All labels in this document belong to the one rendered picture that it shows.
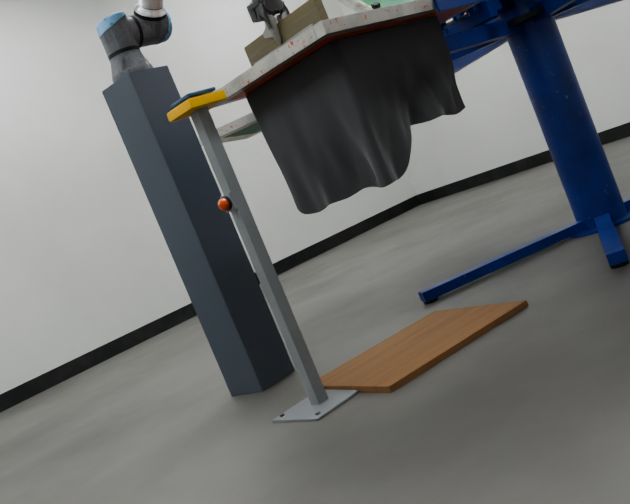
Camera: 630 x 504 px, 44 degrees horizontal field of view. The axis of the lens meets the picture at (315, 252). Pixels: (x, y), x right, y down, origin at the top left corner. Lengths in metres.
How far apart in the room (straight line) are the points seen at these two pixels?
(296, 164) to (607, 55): 4.79
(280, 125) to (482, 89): 5.24
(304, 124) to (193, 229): 0.62
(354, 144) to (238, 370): 1.00
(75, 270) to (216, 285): 3.35
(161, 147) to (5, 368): 3.28
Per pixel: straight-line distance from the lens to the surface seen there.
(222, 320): 2.79
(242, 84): 2.38
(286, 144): 2.43
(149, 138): 2.78
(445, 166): 7.99
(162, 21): 2.97
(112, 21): 2.91
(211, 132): 2.25
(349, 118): 2.22
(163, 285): 6.30
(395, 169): 2.25
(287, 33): 2.38
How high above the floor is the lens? 0.60
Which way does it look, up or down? 4 degrees down
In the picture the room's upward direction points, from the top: 22 degrees counter-clockwise
